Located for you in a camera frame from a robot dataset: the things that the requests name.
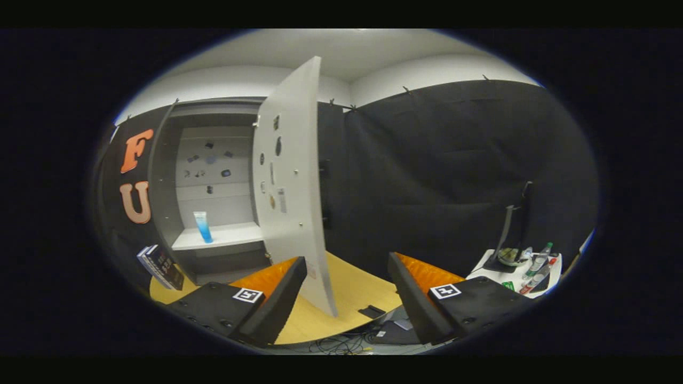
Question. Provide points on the red capped bottle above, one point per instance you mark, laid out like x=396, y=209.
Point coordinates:
x=533, y=282

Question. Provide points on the black backdrop cloth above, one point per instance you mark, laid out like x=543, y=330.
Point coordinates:
x=427, y=186

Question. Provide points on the small black flat object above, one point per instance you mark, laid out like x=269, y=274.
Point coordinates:
x=371, y=311

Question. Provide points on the green capped bottle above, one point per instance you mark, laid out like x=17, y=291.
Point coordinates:
x=538, y=261

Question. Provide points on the grey cabinet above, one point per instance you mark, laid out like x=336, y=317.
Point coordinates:
x=163, y=213

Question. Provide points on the white cabinet door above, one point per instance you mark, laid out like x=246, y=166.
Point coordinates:
x=291, y=213

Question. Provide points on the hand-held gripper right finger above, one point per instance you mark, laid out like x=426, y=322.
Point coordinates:
x=413, y=304

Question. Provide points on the small round bowl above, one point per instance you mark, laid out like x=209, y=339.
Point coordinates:
x=512, y=257

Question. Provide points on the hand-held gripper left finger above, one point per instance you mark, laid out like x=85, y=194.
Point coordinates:
x=277, y=309

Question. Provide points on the dark blue book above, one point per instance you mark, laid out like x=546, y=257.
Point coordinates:
x=144, y=260
x=165, y=269

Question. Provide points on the white side table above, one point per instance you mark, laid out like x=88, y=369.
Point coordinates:
x=512, y=278

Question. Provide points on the blue tube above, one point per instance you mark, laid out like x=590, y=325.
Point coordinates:
x=203, y=229

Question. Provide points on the black device on floor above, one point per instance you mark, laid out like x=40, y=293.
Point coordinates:
x=392, y=335

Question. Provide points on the white cabinet shelf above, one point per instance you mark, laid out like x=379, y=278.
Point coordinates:
x=235, y=234

